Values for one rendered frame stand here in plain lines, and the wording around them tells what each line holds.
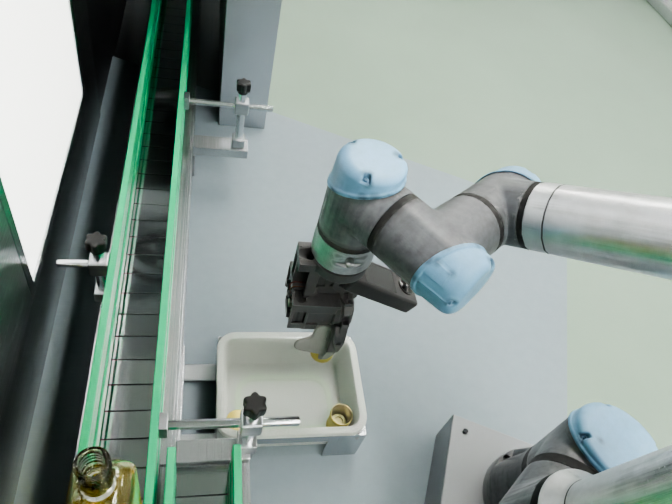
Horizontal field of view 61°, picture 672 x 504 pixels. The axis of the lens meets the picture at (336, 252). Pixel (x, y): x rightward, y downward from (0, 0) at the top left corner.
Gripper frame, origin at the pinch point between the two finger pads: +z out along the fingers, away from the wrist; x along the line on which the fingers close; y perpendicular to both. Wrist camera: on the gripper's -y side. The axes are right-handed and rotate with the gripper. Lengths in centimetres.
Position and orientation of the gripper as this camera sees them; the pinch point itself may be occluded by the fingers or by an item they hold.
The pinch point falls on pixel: (325, 340)
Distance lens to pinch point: 84.8
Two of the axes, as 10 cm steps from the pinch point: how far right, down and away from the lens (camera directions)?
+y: -9.7, -0.6, -2.2
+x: 0.9, 7.7, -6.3
